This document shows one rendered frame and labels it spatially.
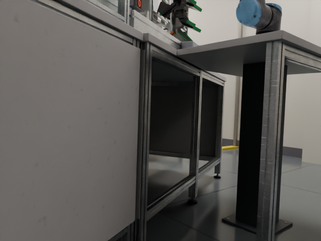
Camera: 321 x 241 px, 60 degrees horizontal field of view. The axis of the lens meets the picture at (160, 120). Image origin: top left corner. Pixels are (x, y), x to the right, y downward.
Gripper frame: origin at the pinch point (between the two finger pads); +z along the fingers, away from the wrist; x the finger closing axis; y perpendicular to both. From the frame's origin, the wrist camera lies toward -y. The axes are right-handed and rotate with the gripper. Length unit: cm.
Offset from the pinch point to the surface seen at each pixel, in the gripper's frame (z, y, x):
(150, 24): 13, 12, -58
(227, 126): 76, -15, 285
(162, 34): 13.6, 11.0, -43.6
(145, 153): 66, 18, -71
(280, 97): 44, 64, -61
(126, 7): 15, 15, -83
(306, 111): 47, 91, 204
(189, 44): 13.3, 16.8, -19.0
